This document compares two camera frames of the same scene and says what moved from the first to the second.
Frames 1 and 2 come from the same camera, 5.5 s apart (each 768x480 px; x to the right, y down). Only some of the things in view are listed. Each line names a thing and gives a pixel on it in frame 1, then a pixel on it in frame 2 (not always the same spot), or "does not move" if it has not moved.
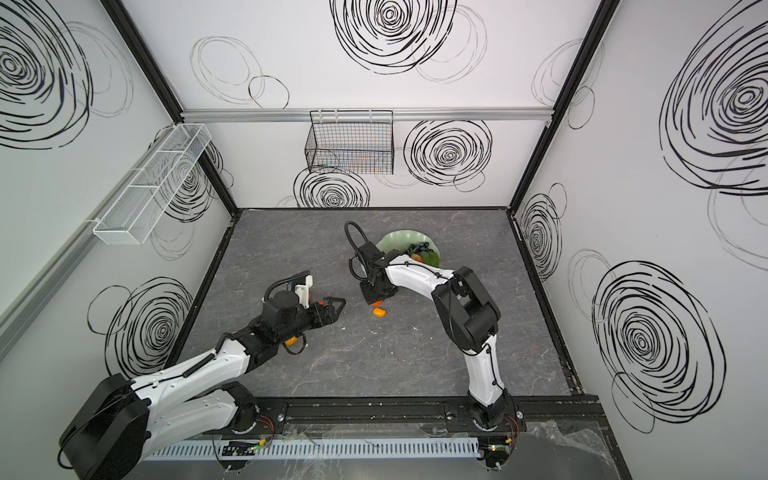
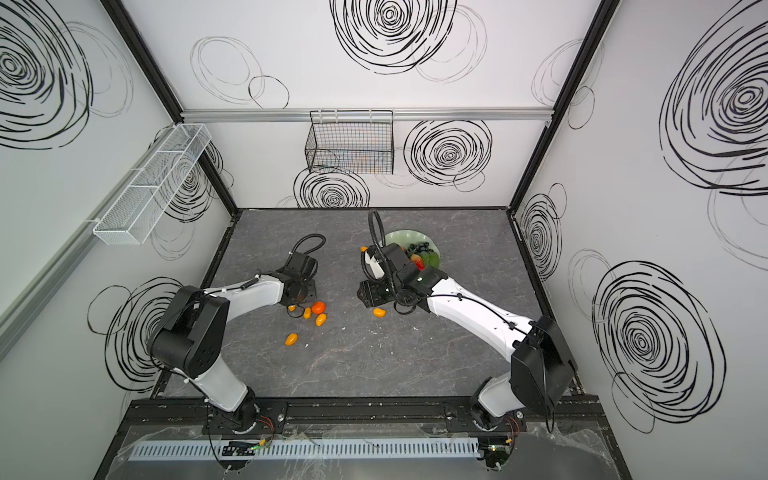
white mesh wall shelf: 137,210 does not move
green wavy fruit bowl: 404,238 does not move
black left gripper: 315,311 → 303,294
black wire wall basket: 352,142 does not move
